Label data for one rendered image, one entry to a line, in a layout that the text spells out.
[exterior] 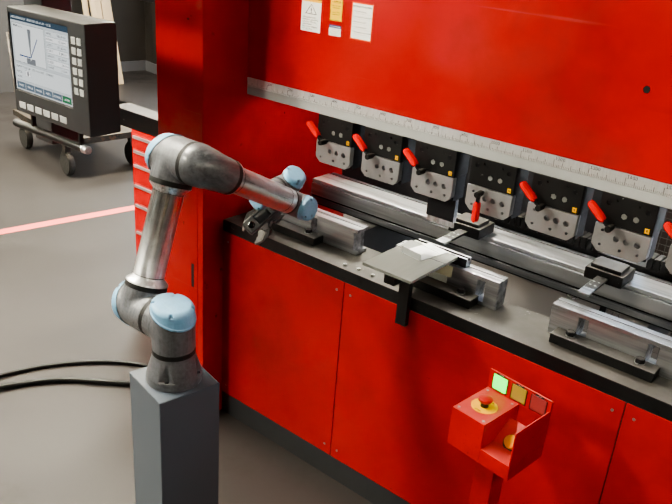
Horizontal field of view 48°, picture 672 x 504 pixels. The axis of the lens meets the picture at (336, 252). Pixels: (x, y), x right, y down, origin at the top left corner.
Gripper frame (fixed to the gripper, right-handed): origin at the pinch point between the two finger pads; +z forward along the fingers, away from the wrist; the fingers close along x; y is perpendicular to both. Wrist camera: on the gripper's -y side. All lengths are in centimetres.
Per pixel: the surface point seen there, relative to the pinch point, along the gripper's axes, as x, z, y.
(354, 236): -23.9, -14.1, 23.5
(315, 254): -19.3, -4.5, 12.9
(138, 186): 71, 87, 43
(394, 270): -43, -40, 0
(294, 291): -23.0, 12.7, 8.9
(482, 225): -51, -40, 47
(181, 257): 18.2, 42.4, 2.8
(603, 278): -88, -65, 38
